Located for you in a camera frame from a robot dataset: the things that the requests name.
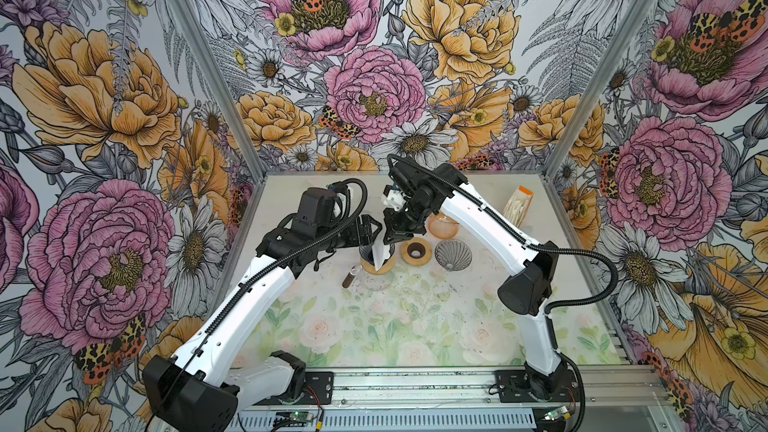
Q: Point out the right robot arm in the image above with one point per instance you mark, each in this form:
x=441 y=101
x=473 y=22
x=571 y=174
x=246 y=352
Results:
x=529 y=264

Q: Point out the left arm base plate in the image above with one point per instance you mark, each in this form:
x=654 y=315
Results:
x=317 y=387

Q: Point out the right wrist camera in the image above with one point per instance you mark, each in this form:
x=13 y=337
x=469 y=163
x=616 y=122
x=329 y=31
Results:
x=393 y=197

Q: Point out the clear glass carafe brown handle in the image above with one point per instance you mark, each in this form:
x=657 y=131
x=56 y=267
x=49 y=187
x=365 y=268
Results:
x=365 y=280

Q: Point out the green circuit board left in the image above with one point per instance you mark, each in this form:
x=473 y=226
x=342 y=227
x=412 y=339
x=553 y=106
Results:
x=294 y=418

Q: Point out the blue ribbed dripper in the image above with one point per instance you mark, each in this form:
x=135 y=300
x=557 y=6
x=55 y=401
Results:
x=367 y=255

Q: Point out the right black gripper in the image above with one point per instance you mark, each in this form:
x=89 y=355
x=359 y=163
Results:
x=395 y=231

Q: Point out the green circuit board right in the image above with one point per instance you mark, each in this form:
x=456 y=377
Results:
x=557 y=414

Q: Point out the grey ribbed dripper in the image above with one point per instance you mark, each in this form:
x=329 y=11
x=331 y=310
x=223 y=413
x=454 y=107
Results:
x=453 y=255

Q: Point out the green circuit board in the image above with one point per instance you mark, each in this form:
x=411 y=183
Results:
x=294 y=418
x=557 y=414

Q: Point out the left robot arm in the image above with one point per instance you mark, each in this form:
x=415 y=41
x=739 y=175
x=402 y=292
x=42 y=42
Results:
x=196 y=389

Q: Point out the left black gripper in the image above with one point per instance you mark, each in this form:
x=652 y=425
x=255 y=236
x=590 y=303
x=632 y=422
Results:
x=367 y=236

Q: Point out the white paper coffee filter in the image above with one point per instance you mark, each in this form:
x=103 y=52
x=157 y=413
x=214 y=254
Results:
x=379 y=252

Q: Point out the orange glass pitcher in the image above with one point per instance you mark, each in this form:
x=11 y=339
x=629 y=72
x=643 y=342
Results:
x=442 y=227

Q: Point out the aluminium front rail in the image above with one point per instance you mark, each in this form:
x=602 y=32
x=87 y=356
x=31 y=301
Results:
x=412 y=388

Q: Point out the coffee filter pack orange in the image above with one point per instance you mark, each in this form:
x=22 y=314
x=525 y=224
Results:
x=518 y=205

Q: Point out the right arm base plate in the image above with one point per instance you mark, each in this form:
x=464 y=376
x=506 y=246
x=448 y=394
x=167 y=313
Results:
x=521 y=386

